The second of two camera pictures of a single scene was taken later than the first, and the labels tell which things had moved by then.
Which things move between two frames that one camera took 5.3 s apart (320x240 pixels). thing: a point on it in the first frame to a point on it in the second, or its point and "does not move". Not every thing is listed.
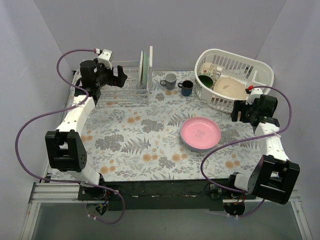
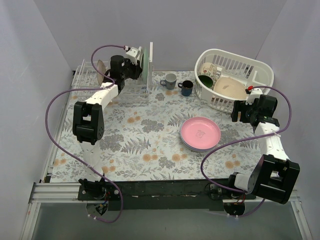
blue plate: x=197 y=149 does not move
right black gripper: x=243 y=112 does not move
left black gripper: x=114 y=76 to x=137 y=70
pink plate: x=200 y=133 does not move
